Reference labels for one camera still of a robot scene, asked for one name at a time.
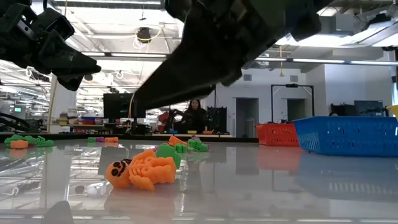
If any black ceiling device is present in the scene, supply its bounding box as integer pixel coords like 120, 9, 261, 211
136, 27, 152, 44

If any yellow ceiling drop cord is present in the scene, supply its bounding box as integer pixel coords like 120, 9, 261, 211
279, 45, 285, 78

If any dark screen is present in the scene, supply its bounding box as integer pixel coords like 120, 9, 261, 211
353, 100, 386, 118

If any yellow hanging cable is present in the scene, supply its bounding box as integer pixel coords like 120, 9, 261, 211
46, 73, 59, 134

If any red plastic basket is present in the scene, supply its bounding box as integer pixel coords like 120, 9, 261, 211
255, 123, 300, 147

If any white building column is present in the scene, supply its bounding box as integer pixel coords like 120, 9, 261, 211
50, 74, 78, 134

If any person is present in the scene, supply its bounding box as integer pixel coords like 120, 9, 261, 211
180, 99, 210, 134

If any black metal frame rig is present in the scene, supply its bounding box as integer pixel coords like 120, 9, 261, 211
271, 83, 315, 124

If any yellow plastic basket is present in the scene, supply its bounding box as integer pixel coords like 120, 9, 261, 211
386, 105, 398, 121

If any blue plastic basket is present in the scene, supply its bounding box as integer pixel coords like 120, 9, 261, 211
292, 116, 398, 157

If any black background equipment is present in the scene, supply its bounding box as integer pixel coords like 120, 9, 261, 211
330, 103, 358, 118

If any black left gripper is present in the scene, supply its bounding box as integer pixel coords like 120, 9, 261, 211
0, 4, 102, 91

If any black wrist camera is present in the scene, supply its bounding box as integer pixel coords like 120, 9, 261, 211
39, 8, 76, 42
164, 0, 195, 24

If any long LED light bar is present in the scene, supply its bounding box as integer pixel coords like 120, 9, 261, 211
80, 52, 398, 67

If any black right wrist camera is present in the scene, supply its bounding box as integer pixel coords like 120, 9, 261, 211
164, 0, 195, 24

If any black monitor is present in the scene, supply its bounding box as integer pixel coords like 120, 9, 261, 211
103, 92, 147, 119

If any shelf with coloured boxes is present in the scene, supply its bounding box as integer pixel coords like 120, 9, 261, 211
58, 108, 105, 128

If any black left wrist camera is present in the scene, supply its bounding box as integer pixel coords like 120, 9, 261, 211
39, 8, 76, 42

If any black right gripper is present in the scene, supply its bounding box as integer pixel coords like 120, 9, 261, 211
133, 0, 280, 110

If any green and purple toy cluster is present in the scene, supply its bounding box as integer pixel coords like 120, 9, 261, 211
187, 139, 210, 152

